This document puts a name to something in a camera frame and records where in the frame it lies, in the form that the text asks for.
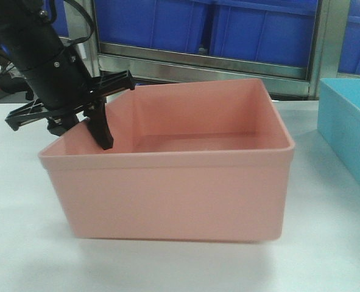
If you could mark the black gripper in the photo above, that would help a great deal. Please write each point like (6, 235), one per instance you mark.
(63, 87)

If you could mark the pink plastic box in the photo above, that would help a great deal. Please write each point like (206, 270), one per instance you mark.
(203, 161)

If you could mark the light blue plastic box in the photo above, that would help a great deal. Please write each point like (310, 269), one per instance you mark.
(339, 120)

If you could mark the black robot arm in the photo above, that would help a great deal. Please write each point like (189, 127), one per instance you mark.
(27, 36)

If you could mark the black office chair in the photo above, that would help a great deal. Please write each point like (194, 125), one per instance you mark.
(11, 85)

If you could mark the blue bin far left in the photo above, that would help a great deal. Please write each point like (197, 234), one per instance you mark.
(60, 24)

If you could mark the blue bin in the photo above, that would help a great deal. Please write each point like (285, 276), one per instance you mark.
(350, 54)
(60, 24)
(167, 25)
(276, 32)

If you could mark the blue bin centre left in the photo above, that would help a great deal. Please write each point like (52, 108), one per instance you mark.
(167, 25)

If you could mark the blue bin centre right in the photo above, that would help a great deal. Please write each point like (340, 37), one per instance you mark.
(276, 32)

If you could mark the blue bin far right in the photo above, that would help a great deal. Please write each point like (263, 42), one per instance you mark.
(350, 54)

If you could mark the metal shelf rack frame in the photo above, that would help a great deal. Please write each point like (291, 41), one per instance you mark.
(161, 66)

